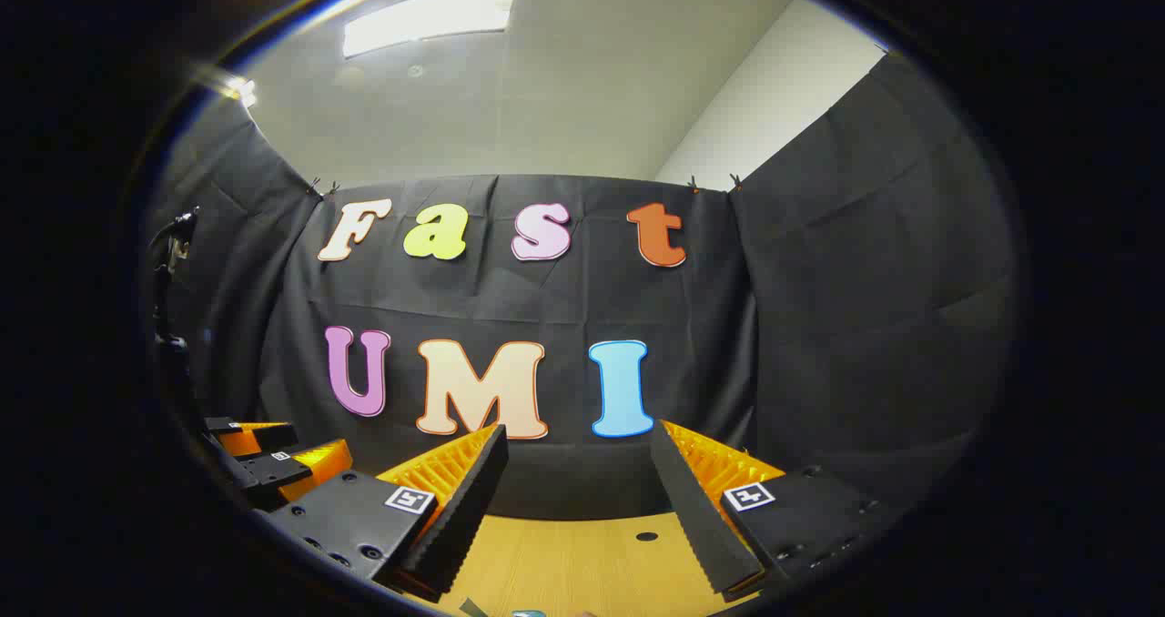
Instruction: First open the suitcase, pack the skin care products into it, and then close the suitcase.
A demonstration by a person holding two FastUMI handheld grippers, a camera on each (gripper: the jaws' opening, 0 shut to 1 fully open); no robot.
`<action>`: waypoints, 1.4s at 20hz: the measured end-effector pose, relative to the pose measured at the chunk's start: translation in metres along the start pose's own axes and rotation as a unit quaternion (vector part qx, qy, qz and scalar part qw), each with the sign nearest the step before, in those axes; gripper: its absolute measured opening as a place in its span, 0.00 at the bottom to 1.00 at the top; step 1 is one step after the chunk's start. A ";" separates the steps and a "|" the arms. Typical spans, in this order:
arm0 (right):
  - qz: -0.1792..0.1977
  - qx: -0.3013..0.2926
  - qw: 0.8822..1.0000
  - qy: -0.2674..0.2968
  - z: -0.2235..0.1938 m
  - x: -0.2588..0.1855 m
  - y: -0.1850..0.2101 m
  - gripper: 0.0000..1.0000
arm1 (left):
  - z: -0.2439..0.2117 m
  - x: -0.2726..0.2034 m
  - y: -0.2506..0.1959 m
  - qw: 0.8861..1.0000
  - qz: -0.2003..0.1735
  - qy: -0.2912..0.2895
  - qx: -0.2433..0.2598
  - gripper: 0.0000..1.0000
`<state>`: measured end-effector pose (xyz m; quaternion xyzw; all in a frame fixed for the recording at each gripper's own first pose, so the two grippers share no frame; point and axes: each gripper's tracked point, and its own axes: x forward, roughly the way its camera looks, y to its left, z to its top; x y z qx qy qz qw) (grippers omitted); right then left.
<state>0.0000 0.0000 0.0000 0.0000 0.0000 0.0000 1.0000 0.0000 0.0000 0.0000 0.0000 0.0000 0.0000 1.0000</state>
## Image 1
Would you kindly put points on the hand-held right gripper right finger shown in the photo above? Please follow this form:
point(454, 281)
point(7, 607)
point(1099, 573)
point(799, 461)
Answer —
point(696, 517)

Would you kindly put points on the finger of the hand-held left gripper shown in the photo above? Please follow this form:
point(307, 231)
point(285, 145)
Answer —
point(264, 437)
point(273, 471)

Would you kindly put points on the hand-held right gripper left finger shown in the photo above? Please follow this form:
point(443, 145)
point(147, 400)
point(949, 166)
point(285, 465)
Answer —
point(464, 508)

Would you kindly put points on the black backdrop cloth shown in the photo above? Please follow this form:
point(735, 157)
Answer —
point(819, 326)

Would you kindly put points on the ceiling light panel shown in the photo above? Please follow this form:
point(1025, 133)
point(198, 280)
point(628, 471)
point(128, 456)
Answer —
point(428, 16)

